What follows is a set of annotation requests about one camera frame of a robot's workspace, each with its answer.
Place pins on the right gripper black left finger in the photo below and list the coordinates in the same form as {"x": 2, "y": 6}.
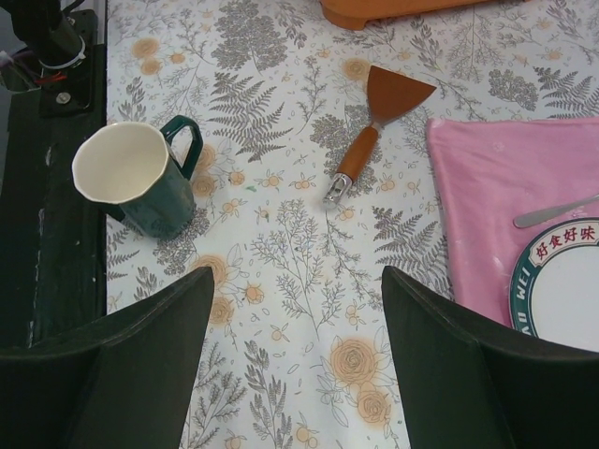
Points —
{"x": 123, "y": 381}

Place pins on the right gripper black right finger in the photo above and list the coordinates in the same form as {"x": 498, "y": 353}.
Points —
{"x": 469, "y": 382}

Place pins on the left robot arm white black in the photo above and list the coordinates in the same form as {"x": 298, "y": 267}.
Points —
{"x": 43, "y": 27}

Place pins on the orange plastic dish bin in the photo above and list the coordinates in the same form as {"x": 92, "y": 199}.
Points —
{"x": 354, "y": 14}

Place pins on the round plate dark green rim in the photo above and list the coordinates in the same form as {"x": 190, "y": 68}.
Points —
{"x": 553, "y": 293}

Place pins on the small silver spoon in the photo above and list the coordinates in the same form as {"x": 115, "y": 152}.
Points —
{"x": 538, "y": 217}

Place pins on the pink cloth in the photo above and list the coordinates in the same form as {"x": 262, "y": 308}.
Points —
{"x": 487, "y": 174}

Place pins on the floral table mat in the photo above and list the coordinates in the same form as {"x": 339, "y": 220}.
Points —
{"x": 296, "y": 353}

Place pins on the cream cup teal handle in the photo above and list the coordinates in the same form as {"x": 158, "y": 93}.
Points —
{"x": 143, "y": 171}

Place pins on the metal scraper wooden handle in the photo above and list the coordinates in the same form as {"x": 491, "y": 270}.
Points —
{"x": 390, "y": 95}

